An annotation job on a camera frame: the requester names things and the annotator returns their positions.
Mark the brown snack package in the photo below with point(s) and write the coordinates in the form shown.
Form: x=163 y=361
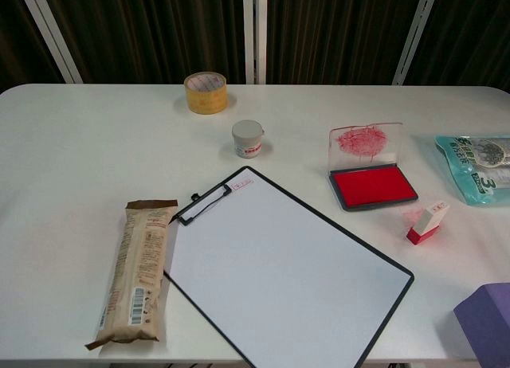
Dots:
x=137 y=272

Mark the black clipboard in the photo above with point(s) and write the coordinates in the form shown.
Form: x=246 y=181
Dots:
x=183 y=220

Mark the teal snack bag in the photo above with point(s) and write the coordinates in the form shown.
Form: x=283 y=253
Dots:
x=478 y=173

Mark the purple block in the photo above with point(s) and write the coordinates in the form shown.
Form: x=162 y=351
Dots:
x=488 y=324

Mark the yellow tape roll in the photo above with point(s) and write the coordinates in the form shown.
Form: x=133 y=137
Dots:
x=205 y=99

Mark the red white stamp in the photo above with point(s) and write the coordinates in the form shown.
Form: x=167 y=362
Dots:
x=423 y=230

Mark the white paper sheet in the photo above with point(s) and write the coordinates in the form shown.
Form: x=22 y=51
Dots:
x=287 y=264

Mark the white frame post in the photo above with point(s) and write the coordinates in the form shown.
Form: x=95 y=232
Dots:
x=416 y=33
x=254 y=33
x=52 y=33

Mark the small grey round cap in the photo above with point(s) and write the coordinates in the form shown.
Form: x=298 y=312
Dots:
x=247 y=143

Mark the red ink pad clear lid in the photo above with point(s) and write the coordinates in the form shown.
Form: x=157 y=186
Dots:
x=372 y=189

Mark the dark brown curtain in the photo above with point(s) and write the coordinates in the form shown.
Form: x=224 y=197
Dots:
x=159 y=33

